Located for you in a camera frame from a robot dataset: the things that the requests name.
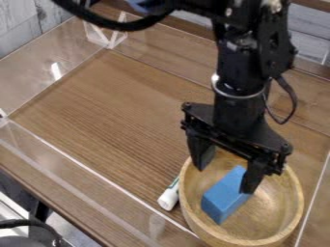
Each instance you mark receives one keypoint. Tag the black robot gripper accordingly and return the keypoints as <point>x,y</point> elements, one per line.
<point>233,124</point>

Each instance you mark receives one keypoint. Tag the blue rectangular block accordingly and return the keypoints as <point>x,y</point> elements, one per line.
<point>222,198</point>

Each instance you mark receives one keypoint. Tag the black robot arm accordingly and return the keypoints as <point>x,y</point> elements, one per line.
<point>255,53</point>

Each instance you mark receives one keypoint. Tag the brown wooden bowl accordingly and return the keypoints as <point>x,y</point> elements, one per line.
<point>231,219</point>

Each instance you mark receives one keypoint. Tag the white green-capped marker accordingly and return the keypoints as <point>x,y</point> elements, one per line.
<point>170,197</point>

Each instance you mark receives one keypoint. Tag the black metal stand base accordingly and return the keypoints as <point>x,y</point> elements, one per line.
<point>31,237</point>

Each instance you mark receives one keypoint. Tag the clear acrylic corner bracket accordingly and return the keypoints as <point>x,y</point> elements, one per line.
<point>96,36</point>

